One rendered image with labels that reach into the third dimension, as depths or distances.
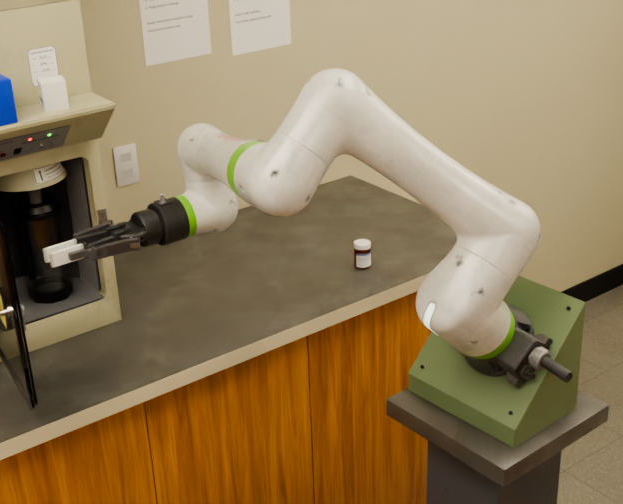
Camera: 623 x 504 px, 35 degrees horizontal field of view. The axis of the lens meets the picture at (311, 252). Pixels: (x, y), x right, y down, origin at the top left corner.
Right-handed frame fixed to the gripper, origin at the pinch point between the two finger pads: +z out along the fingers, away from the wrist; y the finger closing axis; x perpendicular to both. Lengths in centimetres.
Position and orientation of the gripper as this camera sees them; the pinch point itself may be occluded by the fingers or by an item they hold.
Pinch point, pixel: (63, 253)
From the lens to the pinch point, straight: 201.7
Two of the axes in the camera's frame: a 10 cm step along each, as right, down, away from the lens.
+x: 0.4, 9.0, 4.3
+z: -8.0, 2.8, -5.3
